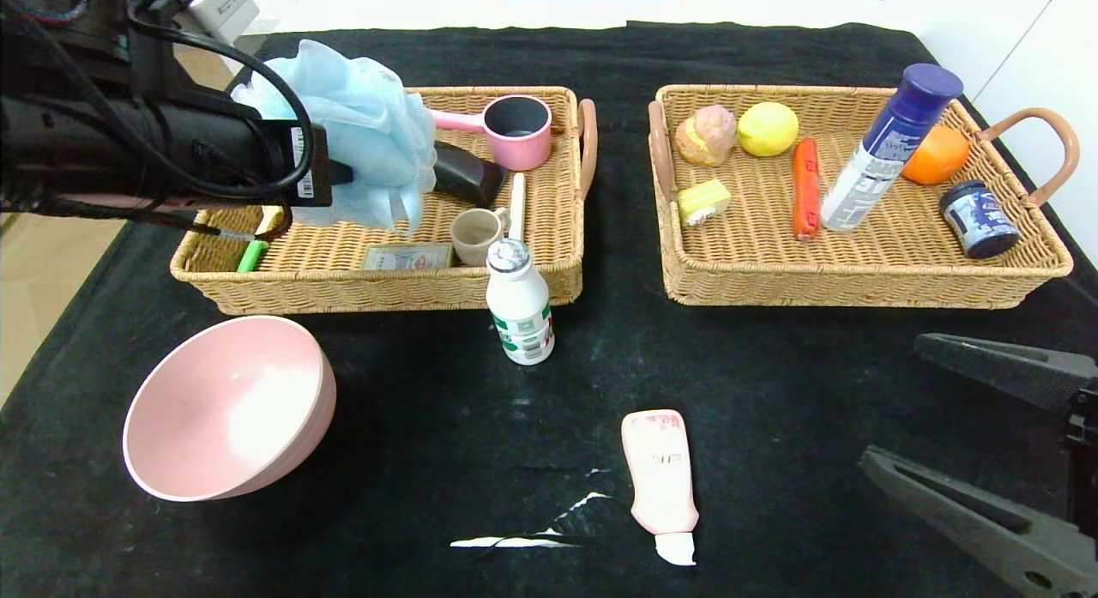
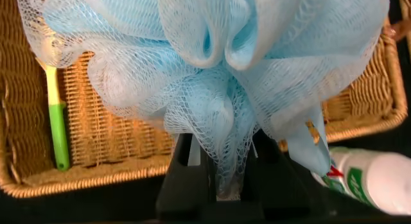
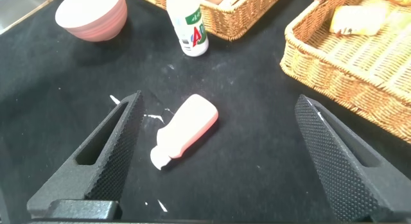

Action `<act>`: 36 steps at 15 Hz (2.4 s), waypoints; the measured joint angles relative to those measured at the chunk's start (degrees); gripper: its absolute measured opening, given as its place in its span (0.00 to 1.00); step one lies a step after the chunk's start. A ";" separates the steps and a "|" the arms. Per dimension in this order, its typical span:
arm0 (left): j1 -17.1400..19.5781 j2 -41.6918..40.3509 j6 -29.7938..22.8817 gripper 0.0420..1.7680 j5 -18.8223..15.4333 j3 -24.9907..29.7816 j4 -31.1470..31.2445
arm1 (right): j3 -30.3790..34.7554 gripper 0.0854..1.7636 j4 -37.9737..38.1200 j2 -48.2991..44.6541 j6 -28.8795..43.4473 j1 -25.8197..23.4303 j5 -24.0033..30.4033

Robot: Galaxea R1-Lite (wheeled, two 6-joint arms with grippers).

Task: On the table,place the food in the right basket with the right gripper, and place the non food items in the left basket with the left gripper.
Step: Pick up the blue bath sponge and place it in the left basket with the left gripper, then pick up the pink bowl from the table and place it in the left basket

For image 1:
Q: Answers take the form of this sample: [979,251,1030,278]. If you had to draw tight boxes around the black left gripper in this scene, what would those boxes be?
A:
[243,119,353,207]

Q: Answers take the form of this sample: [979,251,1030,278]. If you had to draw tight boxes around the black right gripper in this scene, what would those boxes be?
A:
[858,331,1098,598]

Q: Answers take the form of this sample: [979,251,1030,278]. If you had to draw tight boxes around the light blue bath pouf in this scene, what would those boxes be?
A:
[230,39,438,236]

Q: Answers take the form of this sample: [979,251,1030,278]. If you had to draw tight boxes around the blue capped spray can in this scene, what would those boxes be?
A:
[819,63,965,233]

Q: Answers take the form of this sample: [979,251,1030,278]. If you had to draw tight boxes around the orange sausage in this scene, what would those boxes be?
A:
[791,136,822,241]

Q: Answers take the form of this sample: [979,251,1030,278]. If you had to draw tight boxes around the wicker basket with utensils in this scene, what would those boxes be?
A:
[170,86,599,316]

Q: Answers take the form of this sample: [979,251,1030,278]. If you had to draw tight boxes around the wicker basket with food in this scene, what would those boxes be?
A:
[648,85,1080,311]

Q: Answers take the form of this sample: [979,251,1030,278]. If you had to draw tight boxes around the small card box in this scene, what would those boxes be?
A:
[361,243,455,272]

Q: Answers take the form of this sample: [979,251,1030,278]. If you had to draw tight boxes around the black glasses case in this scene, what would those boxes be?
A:
[433,141,507,209]

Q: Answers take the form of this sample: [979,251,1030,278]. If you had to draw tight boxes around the small beige cup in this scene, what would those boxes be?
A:
[449,208,509,267]

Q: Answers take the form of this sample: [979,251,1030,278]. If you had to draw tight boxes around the beige stick utensil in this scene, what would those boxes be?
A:
[509,172,528,243]

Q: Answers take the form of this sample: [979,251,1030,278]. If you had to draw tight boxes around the pink toy saucepan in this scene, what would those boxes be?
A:
[429,95,554,172]

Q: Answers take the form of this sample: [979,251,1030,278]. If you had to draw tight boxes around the white milk drink bottle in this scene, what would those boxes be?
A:
[486,239,556,366]

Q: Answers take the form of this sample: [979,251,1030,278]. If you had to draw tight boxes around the dark blue jar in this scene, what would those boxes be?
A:
[938,180,1021,261]

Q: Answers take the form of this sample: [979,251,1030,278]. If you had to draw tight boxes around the pink bowl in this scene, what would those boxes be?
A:
[123,316,337,503]

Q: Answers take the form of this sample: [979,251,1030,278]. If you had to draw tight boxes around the orange fruit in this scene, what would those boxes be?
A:
[901,124,971,187]

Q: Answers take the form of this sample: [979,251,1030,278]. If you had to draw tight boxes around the pink lotion tube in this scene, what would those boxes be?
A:
[621,409,700,568]

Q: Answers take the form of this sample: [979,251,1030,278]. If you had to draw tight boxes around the black table cloth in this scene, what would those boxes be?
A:
[0,21,1098,598]

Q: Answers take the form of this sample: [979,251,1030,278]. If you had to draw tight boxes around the yellow cake slice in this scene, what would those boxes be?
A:
[676,179,733,228]

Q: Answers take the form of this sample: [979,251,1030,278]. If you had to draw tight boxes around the pinkish brown bread toy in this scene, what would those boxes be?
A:
[675,106,739,168]

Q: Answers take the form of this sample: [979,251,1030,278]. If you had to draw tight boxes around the yellow lemon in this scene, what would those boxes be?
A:
[738,101,801,159]

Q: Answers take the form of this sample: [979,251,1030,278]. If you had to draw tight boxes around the long white scrap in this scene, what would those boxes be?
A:
[450,535,584,550]

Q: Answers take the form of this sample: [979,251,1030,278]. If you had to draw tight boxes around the short white scrap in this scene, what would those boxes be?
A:
[558,492,612,522]

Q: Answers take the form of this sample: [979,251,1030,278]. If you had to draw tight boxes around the black left camera cable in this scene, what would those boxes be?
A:
[129,0,316,243]

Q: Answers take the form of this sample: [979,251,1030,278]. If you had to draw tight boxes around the yellow fork with green handle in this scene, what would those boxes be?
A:
[237,205,288,274]

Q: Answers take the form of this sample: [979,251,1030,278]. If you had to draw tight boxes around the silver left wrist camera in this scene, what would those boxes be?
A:
[184,0,261,43]

